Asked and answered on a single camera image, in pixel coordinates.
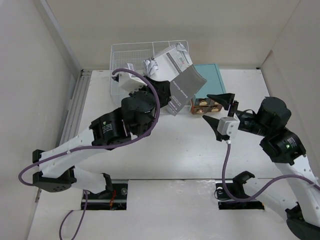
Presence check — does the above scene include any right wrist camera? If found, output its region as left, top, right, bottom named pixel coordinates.
left=216, top=116, right=240, bottom=142

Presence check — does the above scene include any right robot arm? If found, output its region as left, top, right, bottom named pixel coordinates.
left=204, top=93, right=320, bottom=240

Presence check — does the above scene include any white wire mesh organizer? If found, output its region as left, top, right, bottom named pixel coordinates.
left=108, top=39, right=194, bottom=106

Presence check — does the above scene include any grey Canon setup guide booklet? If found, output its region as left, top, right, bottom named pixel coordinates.
left=149, top=43, right=208, bottom=117

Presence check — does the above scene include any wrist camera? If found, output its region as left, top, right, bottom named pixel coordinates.
left=216, top=116, right=240, bottom=142
left=111, top=71, right=147, bottom=92

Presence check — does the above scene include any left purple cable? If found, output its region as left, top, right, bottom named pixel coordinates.
left=17, top=68, right=161, bottom=240

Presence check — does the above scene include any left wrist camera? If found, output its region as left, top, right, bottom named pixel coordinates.
left=111, top=71, right=147, bottom=92

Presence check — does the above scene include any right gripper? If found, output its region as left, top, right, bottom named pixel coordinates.
left=201, top=92, right=271, bottom=141

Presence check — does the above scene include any teal and orange drawer box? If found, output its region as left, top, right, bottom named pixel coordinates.
left=190, top=63, right=226, bottom=115

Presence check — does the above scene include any aluminium rail left side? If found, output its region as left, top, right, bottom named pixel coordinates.
left=55, top=69, right=92, bottom=147

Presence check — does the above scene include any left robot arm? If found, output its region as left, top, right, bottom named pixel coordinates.
left=32, top=77, right=171, bottom=199

